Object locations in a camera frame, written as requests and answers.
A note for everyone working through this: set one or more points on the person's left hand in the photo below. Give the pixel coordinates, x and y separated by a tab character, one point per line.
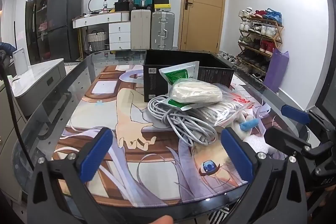
160	220

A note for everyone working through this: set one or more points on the wooden door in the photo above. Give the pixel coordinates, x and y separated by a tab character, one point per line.
202	3

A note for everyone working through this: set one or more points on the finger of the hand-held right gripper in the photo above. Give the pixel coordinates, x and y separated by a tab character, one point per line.
283	138
294	113

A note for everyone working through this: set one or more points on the white plastic-wrapped soft pack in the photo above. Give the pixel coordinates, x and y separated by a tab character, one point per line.
197	92

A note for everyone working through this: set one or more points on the black bag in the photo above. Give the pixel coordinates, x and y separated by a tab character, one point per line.
122	2

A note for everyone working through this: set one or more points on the wicker basket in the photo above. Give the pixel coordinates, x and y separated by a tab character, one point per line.
96	40

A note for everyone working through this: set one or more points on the purple bag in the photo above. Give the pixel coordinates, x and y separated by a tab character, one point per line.
275	69

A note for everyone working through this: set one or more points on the yellow black shoe box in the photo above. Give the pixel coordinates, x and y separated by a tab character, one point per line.
162	8

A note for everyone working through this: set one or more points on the clear zip bag of socks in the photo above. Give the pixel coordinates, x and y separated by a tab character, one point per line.
228	111

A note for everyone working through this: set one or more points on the white upright box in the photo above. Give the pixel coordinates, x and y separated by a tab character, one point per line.
21	61

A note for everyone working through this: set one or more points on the wooden shoe rack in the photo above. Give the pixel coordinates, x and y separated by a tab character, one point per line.
278	29

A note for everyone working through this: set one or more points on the dark glass cabinet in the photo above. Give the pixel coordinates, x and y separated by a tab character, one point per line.
36	3

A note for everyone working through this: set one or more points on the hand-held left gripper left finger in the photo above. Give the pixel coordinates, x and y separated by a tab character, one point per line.
95	154

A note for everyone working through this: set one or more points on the silver suitcase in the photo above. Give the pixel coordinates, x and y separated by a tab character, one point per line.
162	29

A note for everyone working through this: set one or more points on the black cardboard box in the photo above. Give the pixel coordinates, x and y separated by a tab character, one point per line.
157	77

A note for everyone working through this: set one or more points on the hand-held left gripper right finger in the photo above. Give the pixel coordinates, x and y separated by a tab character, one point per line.
237	155

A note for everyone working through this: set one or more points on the blue puffer jacket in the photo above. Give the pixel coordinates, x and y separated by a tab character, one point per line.
6	48

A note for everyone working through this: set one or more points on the beige suitcase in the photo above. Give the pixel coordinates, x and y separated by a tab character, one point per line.
140	29

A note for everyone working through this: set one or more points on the white blue plush toy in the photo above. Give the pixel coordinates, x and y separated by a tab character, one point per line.
249	125

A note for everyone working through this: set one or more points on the white desk with drawers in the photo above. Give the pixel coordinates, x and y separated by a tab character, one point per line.
119	32

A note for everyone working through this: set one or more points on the rows of shoes on rack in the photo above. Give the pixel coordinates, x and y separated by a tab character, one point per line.
260	29

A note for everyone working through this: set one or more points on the green white sachet packet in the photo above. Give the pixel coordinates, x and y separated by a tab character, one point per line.
178	74

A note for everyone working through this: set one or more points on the shoes on floor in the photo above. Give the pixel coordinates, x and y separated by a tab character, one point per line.
228	57

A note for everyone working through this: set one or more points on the grey refrigerator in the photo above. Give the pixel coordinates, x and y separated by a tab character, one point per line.
63	16

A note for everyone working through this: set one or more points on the grey white island counter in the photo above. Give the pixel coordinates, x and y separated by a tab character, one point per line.
39	77

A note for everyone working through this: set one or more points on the clear water bottle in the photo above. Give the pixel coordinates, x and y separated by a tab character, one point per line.
105	6

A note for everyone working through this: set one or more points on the printed desk mat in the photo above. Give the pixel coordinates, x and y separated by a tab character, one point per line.
92	113

